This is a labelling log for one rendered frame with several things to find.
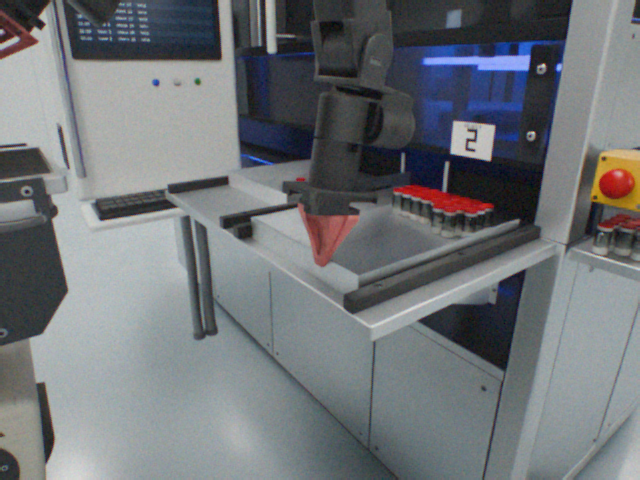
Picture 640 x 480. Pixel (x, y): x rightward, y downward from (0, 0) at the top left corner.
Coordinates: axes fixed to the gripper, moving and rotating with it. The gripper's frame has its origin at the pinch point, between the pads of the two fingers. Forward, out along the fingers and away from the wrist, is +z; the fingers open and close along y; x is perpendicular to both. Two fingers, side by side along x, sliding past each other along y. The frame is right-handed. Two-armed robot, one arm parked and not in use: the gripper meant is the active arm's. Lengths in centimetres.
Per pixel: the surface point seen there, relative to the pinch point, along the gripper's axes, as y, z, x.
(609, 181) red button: 32.5, -14.4, -18.2
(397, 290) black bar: 5.4, 1.5, -8.4
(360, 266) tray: 7.5, 1.9, 0.4
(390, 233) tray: 19.9, -0.3, 7.1
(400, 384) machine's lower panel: 47, 44, 18
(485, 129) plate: 35.4, -19.2, 3.8
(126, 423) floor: 0, 93, 92
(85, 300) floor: 5, 92, 195
